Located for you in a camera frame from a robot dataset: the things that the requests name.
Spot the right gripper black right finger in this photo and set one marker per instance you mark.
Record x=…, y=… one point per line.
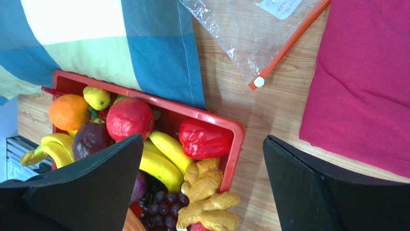
x=311, y=194

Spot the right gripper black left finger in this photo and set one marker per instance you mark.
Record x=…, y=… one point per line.
x=92, y=194

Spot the purple onion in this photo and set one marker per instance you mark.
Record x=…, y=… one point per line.
x=139, y=188

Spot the dark red apple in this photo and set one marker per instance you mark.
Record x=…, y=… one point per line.
x=91, y=138

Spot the clear zip bag orange zipper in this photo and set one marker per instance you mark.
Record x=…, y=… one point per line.
x=255, y=34

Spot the yellow banana bunch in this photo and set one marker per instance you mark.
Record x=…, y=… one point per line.
x=57, y=145

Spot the dark purple grape bunch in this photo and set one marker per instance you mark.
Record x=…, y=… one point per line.
x=160, y=211

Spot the yellow banana pair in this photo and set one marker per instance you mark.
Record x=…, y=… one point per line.
x=169, y=166

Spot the orange fruit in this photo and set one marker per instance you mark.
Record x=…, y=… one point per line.
x=69, y=112

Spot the yellow lemon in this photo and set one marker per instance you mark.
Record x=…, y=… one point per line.
x=97, y=98

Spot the magenta folded cloth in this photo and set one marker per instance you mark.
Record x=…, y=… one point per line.
x=358, y=104

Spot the red bell pepper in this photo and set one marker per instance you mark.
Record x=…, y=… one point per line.
x=202, y=140

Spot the red plastic basket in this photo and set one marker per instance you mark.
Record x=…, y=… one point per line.
x=172, y=114

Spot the blue beige checked pillow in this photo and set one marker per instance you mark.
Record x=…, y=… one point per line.
x=146, y=45

